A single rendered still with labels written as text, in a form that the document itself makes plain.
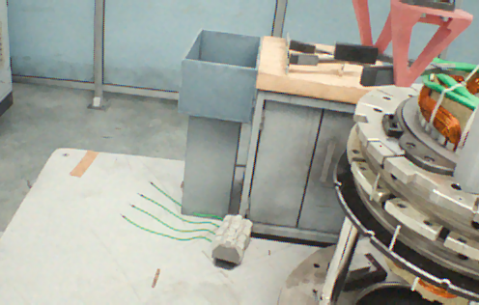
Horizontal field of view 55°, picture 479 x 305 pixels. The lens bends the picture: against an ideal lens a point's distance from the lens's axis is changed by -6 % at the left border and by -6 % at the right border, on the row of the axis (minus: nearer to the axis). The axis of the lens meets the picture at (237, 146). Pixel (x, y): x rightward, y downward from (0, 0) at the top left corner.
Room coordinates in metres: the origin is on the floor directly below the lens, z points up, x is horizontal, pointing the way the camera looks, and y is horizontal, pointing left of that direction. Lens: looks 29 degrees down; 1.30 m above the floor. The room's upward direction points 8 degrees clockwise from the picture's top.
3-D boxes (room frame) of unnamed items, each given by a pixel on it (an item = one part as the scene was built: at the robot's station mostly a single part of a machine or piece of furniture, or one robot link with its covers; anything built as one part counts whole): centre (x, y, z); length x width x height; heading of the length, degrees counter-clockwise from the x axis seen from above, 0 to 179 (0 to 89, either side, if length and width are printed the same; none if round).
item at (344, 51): (0.43, -0.09, 1.17); 0.04 x 0.01 x 0.02; 93
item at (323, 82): (0.73, -0.11, 1.05); 0.20 x 0.19 x 0.02; 89
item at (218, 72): (0.73, 0.04, 0.92); 0.17 x 0.11 x 0.28; 179
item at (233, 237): (0.60, -0.01, 0.80); 0.10 x 0.05 x 0.04; 168
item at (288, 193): (0.73, -0.11, 0.91); 0.19 x 0.19 x 0.26; 89
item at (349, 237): (0.48, -0.15, 0.91); 0.02 x 0.02 x 0.21
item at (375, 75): (0.38, -0.11, 1.17); 0.04 x 0.01 x 0.02; 119
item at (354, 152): (0.49, -0.14, 1.05); 0.09 x 0.04 x 0.01; 179
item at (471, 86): (0.53, -0.29, 1.12); 0.06 x 0.02 x 0.04; 89
